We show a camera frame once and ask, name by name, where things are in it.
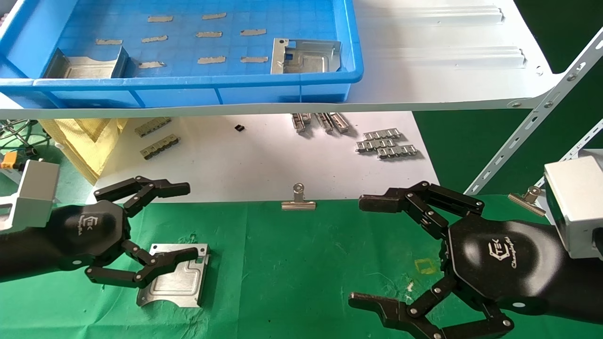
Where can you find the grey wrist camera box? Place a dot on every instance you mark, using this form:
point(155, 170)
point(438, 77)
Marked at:
point(574, 202)
point(37, 188)

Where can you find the notched stamped metal plate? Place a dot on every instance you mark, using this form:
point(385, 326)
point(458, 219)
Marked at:
point(306, 59)

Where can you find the yellow mesh cloth bag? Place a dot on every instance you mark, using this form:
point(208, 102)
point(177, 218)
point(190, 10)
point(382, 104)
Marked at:
point(85, 150)

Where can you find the green table mat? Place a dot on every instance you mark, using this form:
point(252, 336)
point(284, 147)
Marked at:
point(282, 282)

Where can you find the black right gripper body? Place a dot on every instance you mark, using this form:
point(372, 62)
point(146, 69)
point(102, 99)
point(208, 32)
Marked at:
point(499, 259)

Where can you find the white metal shelf rack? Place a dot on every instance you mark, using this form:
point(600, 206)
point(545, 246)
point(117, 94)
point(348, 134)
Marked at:
point(424, 70)

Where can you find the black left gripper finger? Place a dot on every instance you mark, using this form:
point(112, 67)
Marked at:
point(160, 263)
point(155, 187)

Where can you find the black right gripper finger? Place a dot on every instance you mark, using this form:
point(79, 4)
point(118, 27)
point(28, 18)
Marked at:
point(400, 315)
point(419, 202)

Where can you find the chrome stool base with caster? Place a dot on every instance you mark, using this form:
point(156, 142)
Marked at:
point(30, 151)

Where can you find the folded metal bracket part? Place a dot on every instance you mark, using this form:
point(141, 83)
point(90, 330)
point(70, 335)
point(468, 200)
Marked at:
point(89, 68)

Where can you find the silver binder clip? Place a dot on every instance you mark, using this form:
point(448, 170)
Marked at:
point(525, 201)
point(298, 205)

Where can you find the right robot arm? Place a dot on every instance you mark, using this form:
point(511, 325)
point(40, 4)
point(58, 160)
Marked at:
point(584, 287)

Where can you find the beige tape strip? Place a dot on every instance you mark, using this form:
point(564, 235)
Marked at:
point(254, 59)
point(208, 34)
point(109, 41)
point(151, 64)
point(213, 16)
point(160, 19)
point(154, 38)
point(253, 32)
point(211, 60)

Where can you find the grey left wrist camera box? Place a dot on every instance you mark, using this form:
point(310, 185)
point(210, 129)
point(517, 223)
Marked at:
point(37, 188)

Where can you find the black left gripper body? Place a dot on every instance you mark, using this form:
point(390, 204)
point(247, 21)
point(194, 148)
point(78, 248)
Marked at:
point(89, 230)

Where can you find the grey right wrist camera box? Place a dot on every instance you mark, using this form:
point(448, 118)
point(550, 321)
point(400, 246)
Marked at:
point(574, 202)

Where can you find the blue plastic bin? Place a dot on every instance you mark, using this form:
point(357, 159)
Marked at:
point(282, 89)

